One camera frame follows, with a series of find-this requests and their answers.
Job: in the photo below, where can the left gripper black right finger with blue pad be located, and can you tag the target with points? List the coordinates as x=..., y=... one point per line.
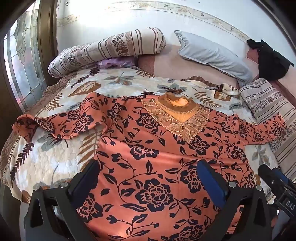
x=244, y=213

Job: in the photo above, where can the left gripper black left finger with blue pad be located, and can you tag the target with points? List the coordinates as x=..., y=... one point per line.
x=52, y=212

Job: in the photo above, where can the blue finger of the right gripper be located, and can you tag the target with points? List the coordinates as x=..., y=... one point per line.
x=268, y=175

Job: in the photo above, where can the orange black floral garment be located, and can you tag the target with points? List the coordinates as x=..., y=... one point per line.
x=148, y=150

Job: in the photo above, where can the striped folded quilt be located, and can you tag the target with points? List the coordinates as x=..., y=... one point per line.
x=265, y=101

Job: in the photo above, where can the cream leaf pattern blanket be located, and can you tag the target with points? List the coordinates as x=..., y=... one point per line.
x=46, y=161

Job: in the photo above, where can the black cloth on headboard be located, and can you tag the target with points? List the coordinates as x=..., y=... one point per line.
x=271, y=64

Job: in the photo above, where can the grey blue pillow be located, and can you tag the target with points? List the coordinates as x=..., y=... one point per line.
x=206, y=52

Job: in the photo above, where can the pink brown bed sheet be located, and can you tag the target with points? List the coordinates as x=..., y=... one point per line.
x=170, y=64

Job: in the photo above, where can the stained glass window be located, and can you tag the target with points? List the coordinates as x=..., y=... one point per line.
x=22, y=59

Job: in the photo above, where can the purple cloth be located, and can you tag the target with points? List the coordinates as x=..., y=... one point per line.
x=117, y=62

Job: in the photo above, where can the striped floral bolster pillow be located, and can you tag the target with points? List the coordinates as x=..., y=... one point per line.
x=132, y=43

